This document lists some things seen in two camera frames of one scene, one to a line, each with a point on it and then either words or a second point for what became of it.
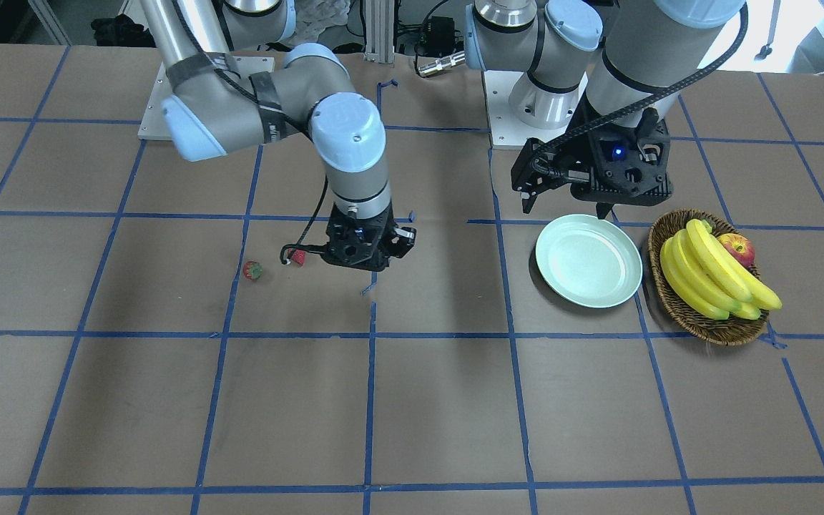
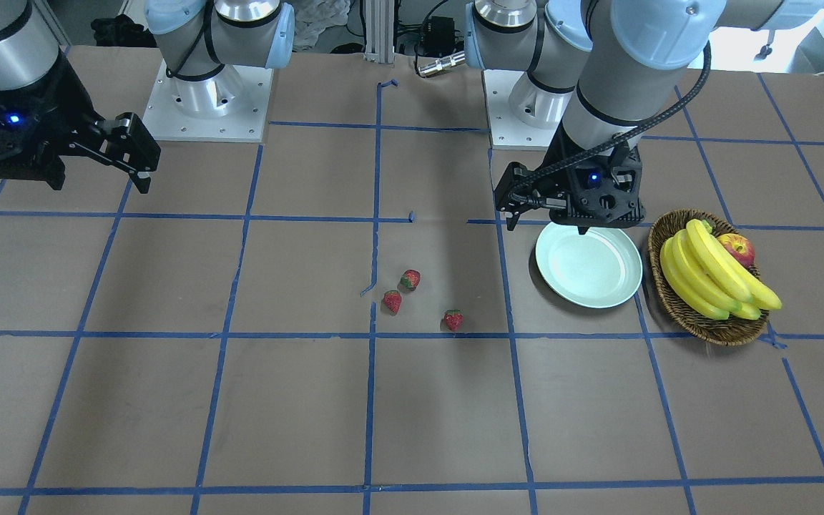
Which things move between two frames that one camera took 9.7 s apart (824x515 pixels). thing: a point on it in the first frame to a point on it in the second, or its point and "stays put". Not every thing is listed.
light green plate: (589, 261) stays put
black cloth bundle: (121, 31) stays put
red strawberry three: (252, 270) to (392, 300)
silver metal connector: (442, 64) stays put
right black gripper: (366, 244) to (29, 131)
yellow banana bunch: (706, 277) stays put
